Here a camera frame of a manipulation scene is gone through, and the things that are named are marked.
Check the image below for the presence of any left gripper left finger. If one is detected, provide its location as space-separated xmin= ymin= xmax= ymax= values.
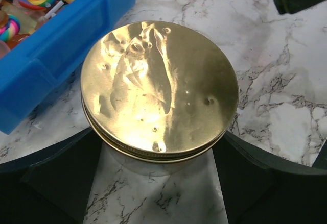
xmin=1 ymin=128 xmax=102 ymax=223

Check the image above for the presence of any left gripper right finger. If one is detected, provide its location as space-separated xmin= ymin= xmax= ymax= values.
xmin=213 ymin=132 xmax=326 ymax=223

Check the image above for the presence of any blue candy bin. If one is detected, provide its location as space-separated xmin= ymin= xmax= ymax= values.
xmin=1 ymin=0 xmax=135 ymax=134

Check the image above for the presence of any round jar lid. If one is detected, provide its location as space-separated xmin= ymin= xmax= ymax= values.
xmin=80 ymin=21 xmax=239 ymax=163

